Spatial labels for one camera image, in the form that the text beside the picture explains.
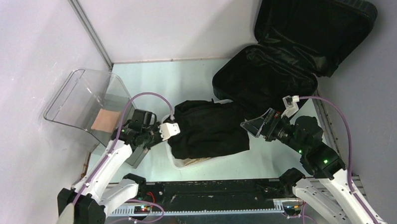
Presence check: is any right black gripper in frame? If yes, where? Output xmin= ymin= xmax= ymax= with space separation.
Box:
xmin=239 ymin=106 xmax=305 ymax=155

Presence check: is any beige cloth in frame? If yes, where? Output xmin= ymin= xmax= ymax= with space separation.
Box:
xmin=182 ymin=157 xmax=214 ymax=166

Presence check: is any white perforated plastic basket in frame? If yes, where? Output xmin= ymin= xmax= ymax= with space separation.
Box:
xmin=161 ymin=98 xmax=251 ymax=171

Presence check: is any black ribbed hard-shell suitcase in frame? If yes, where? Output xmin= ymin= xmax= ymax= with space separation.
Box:
xmin=212 ymin=0 xmax=378 ymax=119

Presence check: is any clear acrylic bin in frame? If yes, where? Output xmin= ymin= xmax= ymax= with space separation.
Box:
xmin=43 ymin=69 xmax=136 ymax=157

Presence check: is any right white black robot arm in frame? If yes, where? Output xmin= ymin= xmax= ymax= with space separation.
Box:
xmin=240 ymin=109 xmax=386 ymax=224

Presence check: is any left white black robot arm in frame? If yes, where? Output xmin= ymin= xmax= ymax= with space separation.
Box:
xmin=56 ymin=109 xmax=162 ymax=224

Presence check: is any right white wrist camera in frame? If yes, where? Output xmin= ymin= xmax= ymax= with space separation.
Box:
xmin=281 ymin=95 xmax=300 ymax=118

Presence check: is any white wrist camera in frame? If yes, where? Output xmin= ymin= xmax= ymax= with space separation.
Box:
xmin=159 ymin=122 xmax=181 ymax=141
xmin=281 ymin=95 xmax=300 ymax=118

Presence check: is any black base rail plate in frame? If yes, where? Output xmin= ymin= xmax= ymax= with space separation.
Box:
xmin=136 ymin=178 xmax=295 ymax=213

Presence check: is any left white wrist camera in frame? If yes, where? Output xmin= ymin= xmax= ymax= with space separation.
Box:
xmin=159 ymin=122 xmax=181 ymax=141

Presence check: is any aluminium frame rail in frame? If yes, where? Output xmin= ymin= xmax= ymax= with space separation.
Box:
xmin=109 ymin=177 xmax=357 ymax=219

